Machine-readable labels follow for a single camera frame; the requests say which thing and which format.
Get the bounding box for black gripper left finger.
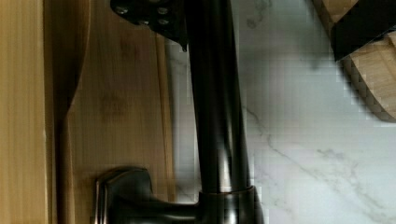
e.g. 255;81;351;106
110;0;189;51

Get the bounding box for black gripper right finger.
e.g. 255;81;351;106
331;0;396;61

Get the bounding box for wooden drawer front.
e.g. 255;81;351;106
45;0;176;224

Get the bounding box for wooden drawer box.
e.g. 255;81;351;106
0;0;49;224

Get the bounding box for bamboo cutting board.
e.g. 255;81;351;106
310;0;395;122

